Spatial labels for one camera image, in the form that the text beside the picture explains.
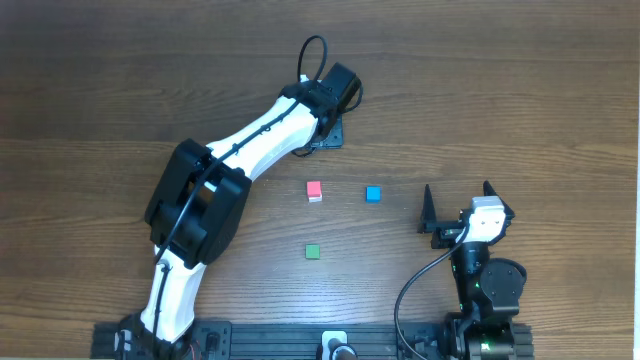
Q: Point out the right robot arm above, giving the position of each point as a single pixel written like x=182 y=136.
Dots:
x=487 y=290

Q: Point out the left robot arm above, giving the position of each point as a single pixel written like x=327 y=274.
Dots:
x=280 y=135

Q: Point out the green cube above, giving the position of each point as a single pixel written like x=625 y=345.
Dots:
x=312 y=251

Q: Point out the blue cube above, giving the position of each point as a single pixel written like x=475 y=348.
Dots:
x=373 y=193

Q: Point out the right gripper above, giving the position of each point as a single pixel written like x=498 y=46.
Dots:
x=447 y=234

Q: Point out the mounting rail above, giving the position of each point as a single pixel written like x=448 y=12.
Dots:
x=300 y=342

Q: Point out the red cube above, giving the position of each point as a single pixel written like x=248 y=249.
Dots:
x=314 y=188

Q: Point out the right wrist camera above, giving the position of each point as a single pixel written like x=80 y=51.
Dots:
x=486 y=219

